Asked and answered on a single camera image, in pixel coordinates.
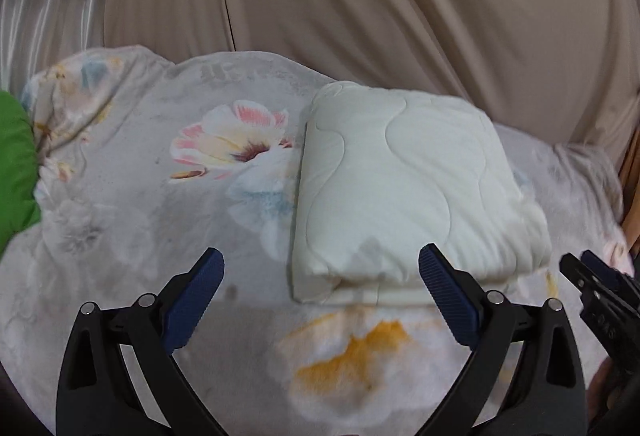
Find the green cloth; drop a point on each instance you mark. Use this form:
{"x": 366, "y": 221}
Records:
{"x": 17, "y": 176}

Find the person's right hand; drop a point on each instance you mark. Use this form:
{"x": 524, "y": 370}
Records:
{"x": 600, "y": 388}

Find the cream quilted jacket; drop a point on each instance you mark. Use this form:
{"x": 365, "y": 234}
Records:
{"x": 400, "y": 176}

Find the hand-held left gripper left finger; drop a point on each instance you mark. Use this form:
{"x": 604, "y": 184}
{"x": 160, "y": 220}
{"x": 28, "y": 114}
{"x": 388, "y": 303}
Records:
{"x": 192, "y": 303}

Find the wooden bed frame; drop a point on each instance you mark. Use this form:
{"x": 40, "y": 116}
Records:
{"x": 631, "y": 176}

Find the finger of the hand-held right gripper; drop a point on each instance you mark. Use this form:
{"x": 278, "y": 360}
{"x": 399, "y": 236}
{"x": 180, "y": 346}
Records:
{"x": 600, "y": 265}
{"x": 577, "y": 273}

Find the white striped curtain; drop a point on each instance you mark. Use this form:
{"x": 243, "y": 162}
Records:
{"x": 50, "y": 26}

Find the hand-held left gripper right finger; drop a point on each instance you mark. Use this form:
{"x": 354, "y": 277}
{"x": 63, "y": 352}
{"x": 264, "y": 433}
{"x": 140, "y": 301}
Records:
{"x": 450, "y": 301}

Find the floral fleece blanket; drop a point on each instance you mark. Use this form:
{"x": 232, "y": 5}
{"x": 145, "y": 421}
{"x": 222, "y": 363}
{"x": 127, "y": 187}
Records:
{"x": 150, "y": 216}

